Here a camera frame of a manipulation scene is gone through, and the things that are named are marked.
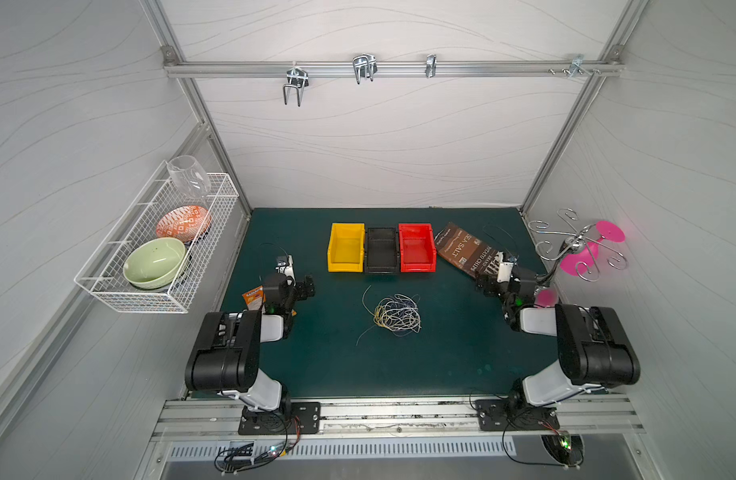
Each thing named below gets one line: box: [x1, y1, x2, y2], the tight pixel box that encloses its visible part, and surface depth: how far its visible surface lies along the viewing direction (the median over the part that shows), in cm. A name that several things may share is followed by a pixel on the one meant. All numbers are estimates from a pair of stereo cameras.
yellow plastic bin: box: [327, 223, 365, 273], surface depth 108 cm
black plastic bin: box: [365, 227, 399, 274], surface depth 106 cm
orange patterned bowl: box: [156, 206, 212, 242], surface depth 72 cm
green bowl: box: [123, 237, 186, 290], surface depth 62 cm
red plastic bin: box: [398, 223, 437, 273], surface depth 106 cm
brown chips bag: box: [434, 222, 503, 279], surface depth 107 cm
